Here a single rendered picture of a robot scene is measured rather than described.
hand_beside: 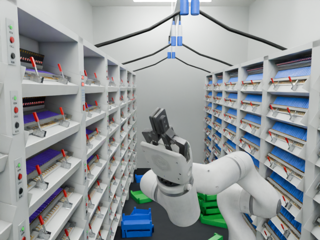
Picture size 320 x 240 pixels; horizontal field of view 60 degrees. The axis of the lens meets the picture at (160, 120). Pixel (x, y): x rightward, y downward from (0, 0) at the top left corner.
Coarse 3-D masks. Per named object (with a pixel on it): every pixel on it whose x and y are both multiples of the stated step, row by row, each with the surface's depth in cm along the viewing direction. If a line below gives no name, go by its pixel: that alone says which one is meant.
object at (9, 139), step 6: (0, 138) 74; (6, 138) 74; (12, 138) 74; (0, 144) 74; (6, 144) 74; (0, 150) 75; (6, 150) 75; (0, 156) 73; (6, 156) 74; (0, 162) 72; (0, 168) 73
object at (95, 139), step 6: (90, 126) 215; (90, 132) 204; (96, 132) 211; (102, 132) 216; (90, 138) 191; (96, 138) 197; (102, 138) 207; (90, 144) 172; (96, 144) 184; (90, 150) 167
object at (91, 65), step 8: (88, 64) 210; (96, 64) 210; (104, 64) 210; (88, 72) 211; (96, 72) 211; (104, 72) 211; (88, 96) 213; (96, 96) 213; (104, 96) 213; (104, 104) 214; (104, 120) 215; (104, 128) 216; (104, 144) 217; (104, 152) 218; (104, 168) 219; (104, 176) 220
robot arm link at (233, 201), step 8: (224, 192) 103; (232, 192) 101; (240, 192) 100; (224, 200) 103; (232, 200) 101; (240, 200) 99; (248, 200) 97; (224, 208) 102; (232, 208) 101; (240, 208) 99; (248, 208) 97; (224, 216) 102; (232, 216) 101; (240, 216) 103; (232, 224) 100; (240, 224) 100; (232, 232) 99; (240, 232) 98; (248, 232) 99
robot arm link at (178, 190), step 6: (192, 174) 62; (156, 180) 63; (192, 180) 62; (162, 186) 61; (168, 186) 61; (174, 186) 60; (180, 186) 60; (186, 186) 60; (162, 192) 62; (168, 192) 61; (174, 192) 60; (180, 192) 60
